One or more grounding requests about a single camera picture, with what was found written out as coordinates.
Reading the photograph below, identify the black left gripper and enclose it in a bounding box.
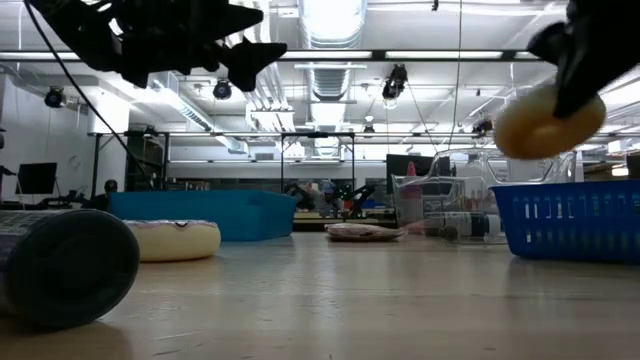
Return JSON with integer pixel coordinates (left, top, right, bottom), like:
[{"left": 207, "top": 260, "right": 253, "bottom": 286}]
[{"left": 29, "top": 0, "right": 289, "bottom": 92}]

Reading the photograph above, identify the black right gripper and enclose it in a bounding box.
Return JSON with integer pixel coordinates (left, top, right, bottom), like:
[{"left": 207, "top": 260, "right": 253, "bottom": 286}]
[{"left": 527, "top": 0, "right": 640, "bottom": 120}]

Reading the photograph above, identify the yellow toy donut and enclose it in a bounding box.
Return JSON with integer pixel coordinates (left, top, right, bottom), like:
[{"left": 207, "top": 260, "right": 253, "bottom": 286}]
[{"left": 493, "top": 83, "right": 608, "bottom": 161}]

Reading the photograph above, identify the black food colouring bottle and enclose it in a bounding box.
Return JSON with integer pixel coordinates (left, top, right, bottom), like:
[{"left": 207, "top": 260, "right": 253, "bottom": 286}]
[{"left": 424, "top": 210, "right": 504, "bottom": 240}]

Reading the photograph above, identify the red food colouring bottle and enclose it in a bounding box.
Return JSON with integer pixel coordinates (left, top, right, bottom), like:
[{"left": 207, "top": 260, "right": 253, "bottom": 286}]
[{"left": 399, "top": 160, "right": 425, "bottom": 236}]

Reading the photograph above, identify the purple iced toy donut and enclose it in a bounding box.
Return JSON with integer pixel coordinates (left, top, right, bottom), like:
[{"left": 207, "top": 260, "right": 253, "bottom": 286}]
[{"left": 123, "top": 218, "right": 222, "bottom": 263}]

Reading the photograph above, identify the purple food colouring bottle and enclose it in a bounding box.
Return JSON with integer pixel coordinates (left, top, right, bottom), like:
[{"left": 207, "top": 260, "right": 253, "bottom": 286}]
[{"left": 0, "top": 208, "right": 141, "bottom": 330}]

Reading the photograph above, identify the clear plastic bin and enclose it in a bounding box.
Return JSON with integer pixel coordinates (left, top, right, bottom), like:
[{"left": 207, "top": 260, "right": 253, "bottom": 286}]
[{"left": 391, "top": 147, "right": 579, "bottom": 246}]

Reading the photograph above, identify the blue slotted plastic basket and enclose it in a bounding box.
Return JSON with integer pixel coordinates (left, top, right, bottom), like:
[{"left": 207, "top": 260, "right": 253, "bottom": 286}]
[{"left": 489, "top": 179, "right": 640, "bottom": 265}]

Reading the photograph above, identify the teal plastic bin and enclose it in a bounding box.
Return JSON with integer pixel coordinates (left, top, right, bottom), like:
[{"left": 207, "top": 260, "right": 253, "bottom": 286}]
[{"left": 108, "top": 189, "right": 298, "bottom": 243}]

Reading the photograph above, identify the black computer monitor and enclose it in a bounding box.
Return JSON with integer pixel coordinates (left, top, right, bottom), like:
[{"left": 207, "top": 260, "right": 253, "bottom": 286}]
[
  {"left": 385, "top": 153, "right": 436, "bottom": 196},
  {"left": 14, "top": 162, "right": 59, "bottom": 196}
]

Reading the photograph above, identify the black overhead frame beam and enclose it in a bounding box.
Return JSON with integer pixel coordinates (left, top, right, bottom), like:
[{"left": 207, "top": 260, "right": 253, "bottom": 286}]
[{"left": 0, "top": 48, "right": 544, "bottom": 64}]

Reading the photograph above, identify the black background rig frame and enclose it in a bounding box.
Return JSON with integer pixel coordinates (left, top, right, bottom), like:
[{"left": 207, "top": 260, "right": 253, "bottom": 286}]
[{"left": 87, "top": 130, "right": 359, "bottom": 194}]

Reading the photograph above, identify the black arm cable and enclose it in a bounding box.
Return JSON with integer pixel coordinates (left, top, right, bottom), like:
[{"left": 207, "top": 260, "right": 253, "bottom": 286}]
[{"left": 22, "top": 0, "right": 154, "bottom": 186}]

